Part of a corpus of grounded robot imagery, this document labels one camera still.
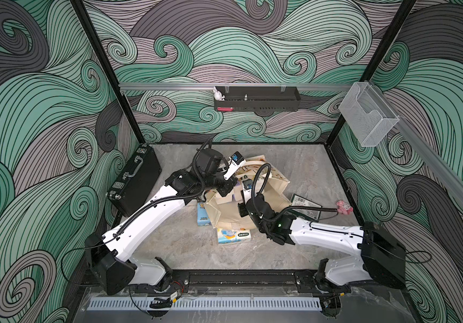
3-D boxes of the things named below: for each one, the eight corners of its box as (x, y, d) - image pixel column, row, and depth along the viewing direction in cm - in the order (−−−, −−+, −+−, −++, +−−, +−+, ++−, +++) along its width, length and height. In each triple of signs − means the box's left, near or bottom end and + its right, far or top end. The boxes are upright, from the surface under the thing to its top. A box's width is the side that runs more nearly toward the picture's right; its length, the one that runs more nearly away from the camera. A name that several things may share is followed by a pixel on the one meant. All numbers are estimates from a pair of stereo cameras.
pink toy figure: (336, 212, 93) (339, 209, 91) (336, 203, 96) (339, 200, 94) (350, 216, 92) (353, 213, 89) (349, 206, 95) (352, 203, 93)
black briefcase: (124, 217, 91) (102, 194, 75) (153, 169, 109) (140, 143, 93) (140, 221, 89) (122, 198, 74) (167, 172, 108) (157, 145, 92)
